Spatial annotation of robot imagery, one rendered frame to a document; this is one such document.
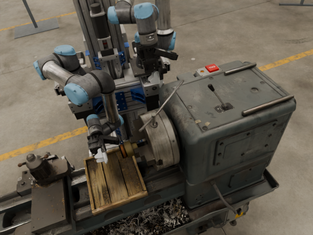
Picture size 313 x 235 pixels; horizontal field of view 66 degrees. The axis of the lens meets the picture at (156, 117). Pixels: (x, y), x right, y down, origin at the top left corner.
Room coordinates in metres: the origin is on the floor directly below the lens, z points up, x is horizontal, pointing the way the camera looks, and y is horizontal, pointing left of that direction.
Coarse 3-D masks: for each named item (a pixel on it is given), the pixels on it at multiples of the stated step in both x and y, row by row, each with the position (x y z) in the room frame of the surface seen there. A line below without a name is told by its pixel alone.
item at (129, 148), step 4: (124, 144) 0.78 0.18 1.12; (128, 144) 0.78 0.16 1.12; (132, 144) 0.78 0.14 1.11; (136, 144) 0.78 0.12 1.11; (120, 148) 0.76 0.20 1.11; (124, 148) 0.76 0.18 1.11; (128, 148) 0.76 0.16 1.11; (132, 148) 0.75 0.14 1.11; (124, 152) 0.74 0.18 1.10; (128, 152) 0.74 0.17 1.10; (132, 152) 0.75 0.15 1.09; (124, 156) 0.74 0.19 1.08; (128, 156) 0.74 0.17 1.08
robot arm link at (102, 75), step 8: (96, 72) 1.01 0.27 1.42; (104, 72) 1.03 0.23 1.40; (104, 80) 0.98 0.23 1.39; (112, 80) 1.03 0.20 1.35; (104, 88) 0.97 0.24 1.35; (112, 88) 1.01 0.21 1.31; (104, 96) 1.02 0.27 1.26; (112, 96) 1.03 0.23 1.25; (104, 104) 1.03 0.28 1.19; (112, 104) 1.03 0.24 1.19; (112, 112) 1.03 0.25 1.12; (112, 120) 1.04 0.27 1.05; (120, 120) 1.08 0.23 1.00; (112, 128) 1.03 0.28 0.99
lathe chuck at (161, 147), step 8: (144, 112) 0.92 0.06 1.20; (144, 120) 0.82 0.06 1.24; (160, 120) 0.81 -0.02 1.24; (144, 128) 0.80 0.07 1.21; (152, 128) 0.77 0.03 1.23; (160, 128) 0.77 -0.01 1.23; (152, 136) 0.73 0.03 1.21; (160, 136) 0.73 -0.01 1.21; (152, 144) 0.70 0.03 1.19; (160, 144) 0.70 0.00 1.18; (168, 144) 0.71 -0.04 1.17; (152, 152) 0.71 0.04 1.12; (160, 152) 0.68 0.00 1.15; (168, 152) 0.68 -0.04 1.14; (168, 160) 0.67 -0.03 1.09; (160, 168) 0.67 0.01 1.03
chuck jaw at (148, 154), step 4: (136, 148) 0.76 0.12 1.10; (140, 148) 0.76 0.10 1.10; (144, 148) 0.75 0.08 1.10; (148, 148) 0.75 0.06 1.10; (136, 152) 0.73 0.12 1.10; (140, 152) 0.73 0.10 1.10; (144, 152) 0.73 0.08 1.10; (148, 152) 0.72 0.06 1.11; (136, 156) 0.73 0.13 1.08; (140, 156) 0.71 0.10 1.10; (144, 156) 0.71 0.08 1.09; (148, 156) 0.70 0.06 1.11; (152, 156) 0.69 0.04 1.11; (148, 160) 0.67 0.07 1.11; (152, 160) 0.67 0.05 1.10; (160, 160) 0.67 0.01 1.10; (148, 164) 0.67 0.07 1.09; (152, 164) 0.67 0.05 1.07; (156, 164) 0.66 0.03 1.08; (160, 164) 0.67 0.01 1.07
